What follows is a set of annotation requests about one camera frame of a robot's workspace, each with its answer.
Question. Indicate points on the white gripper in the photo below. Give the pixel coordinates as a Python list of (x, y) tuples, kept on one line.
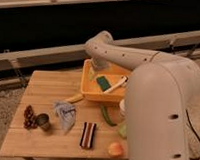
[(97, 63)]

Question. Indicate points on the green sponge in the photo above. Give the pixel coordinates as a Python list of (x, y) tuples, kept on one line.
[(103, 83)]

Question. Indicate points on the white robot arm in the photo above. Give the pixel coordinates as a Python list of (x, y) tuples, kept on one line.
[(157, 92)]

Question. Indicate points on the metal cup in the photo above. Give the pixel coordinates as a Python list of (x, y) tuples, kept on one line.
[(43, 121)]

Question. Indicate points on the yellow plastic tray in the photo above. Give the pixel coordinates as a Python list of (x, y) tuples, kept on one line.
[(91, 90)]

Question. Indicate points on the yellow banana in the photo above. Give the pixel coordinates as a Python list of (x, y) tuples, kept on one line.
[(75, 98)]

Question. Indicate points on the white brush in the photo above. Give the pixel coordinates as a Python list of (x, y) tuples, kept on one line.
[(121, 82)]

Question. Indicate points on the white lidded jar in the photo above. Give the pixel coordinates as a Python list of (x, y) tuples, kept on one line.
[(122, 107)]

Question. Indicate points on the light green block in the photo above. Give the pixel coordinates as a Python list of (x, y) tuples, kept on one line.
[(122, 130)]

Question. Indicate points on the bunch of dark grapes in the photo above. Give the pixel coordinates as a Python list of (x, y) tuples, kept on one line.
[(30, 118)]

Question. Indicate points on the orange peach fruit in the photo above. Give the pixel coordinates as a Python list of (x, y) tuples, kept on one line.
[(115, 149)]

